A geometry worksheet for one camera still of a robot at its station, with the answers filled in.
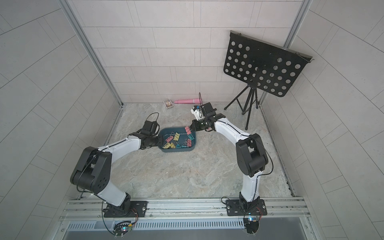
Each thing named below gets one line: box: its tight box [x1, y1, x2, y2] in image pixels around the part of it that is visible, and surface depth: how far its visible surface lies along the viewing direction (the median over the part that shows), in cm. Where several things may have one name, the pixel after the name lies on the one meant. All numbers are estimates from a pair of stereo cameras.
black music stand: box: [223, 30, 314, 130], surface depth 79 cm
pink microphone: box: [174, 98, 202, 104], surface depth 118 cm
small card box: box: [163, 99, 174, 108], surface depth 118 cm
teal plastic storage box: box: [158, 126, 196, 153], surface depth 95 cm
